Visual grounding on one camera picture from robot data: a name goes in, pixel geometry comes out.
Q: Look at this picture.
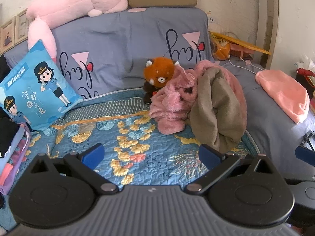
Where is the blue floral quilt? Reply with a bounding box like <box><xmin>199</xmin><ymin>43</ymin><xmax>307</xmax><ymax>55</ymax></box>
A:
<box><xmin>0</xmin><ymin>88</ymin><xmax>261</xmax><ymax>229</ymax></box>

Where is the pink floral folded garment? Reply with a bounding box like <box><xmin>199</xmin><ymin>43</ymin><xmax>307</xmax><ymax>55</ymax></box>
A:
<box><xmin>7</xmin><ymin>138</ymin><xmax>28</xmax><ymax>168</ymax></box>

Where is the large pink plush toy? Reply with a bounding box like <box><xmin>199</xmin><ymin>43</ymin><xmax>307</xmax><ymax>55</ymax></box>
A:
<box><xmin>26</xmin><ymin>0</ymin><xmax>129</xmax><ymax>59</ymax></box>

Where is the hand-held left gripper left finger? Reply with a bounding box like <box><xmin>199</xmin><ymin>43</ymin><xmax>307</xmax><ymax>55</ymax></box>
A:
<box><xmin>25</xmin><ymin>143</ymin><xmax>119</xmax><ymax>194</ymax></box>

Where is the salmon fleece cloth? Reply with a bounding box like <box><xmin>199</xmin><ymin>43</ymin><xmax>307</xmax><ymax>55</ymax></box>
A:
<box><xmin>255</xmin><ymin>69</ymin><xmax>310</xmax><ymax>124</ymax></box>

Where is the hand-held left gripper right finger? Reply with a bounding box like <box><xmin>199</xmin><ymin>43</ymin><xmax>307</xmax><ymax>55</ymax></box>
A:
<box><xmin>184</xmin><ymin>144</ymin><xmax>280</xmax><ymax>194</ymax></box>

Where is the black garment with white stripe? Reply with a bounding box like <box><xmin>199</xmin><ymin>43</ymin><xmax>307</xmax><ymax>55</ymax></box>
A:
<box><xmin>0</xmin><ymin>112</ymin><xmax>25</xmax><ymax>158</ymax></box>

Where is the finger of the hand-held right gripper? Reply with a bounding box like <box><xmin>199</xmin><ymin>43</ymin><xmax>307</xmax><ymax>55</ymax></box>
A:
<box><xmin>295</xmin><ymin>131</ymin><xmax>315</xmax><ymax>163</ymax></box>

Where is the red panda plush toy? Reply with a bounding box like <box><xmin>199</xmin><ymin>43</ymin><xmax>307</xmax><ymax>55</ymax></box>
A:
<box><xmin>143</xmin><ymin>57</ymin><xmax>180</xmax><ymax>105</ymax></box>

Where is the wooden picture frame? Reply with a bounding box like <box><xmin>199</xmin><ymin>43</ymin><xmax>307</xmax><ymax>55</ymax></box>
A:
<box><xmin>13</xmin><ymin>8</ymin><xmax>31</xmax><ymax>46</ymax></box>
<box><xmin>0</xmin><ymin>20</ymin><xmax>16</xmax><ymax>54</ymax></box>

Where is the yellow flat board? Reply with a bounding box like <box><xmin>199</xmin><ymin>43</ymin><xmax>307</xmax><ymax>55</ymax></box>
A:
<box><xmin>209</xmin><ymin>31</ymin><xmax>271</xmax><ymax>55</ymax></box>

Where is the white cable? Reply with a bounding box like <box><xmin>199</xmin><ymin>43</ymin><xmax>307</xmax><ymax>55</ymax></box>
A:
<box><xmin>228</xmin><ymin>55</ymin><xmax>265</xmax><ymax>75</ymax></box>

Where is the coral folded garment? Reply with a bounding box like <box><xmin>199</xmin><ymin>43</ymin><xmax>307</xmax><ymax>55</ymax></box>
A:
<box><xmin>0</xmin><ymin>163</ymin><xmax>15</xmax><ymax>187</ymax></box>

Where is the black jacket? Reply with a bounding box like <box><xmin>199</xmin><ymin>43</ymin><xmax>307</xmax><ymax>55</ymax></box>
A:
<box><xmin>0</xmin><ymin>54</ymin><xmax>12</xmax><ymax>79</ymax></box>

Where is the orange snack bag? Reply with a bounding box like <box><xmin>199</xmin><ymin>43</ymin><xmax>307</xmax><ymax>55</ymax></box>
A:
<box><xmin>211</xmin><ymin>33</ymin><xmax>231</xmax><ymax>61</ymax></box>

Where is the blue cartoon cushion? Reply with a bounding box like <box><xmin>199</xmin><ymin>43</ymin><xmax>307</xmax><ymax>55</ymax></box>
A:
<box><xmin>0</xmin><ymin>39</ymin><xmax>84</xmax><ymax>132</ymax></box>

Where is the grey printed sheet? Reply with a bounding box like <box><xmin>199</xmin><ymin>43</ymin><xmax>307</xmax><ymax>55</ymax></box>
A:
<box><xmin>4</xmin><ymin>6</ymin><xmax>315</xmax><ymax>163</ymax></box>

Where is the pink fuzzy garment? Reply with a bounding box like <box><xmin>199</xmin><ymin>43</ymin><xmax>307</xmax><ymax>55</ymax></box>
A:
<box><xmin>149</xmin><ymin>59</ymin><xmax>248</xmax><ymax>136</ymax></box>

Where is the taupe knit sweater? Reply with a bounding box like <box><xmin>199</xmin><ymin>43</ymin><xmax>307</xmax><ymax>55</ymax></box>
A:
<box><xmin>189</xmin><ymin>67</ymin><xmax>244</xmax><ymax>153</ymax></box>

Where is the pink plastic basket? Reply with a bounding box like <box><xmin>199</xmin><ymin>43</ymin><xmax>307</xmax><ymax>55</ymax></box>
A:
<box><xmin>229</xmin><ymin>42</ymin><xmax>254</xmax><ymax>61</ymax></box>

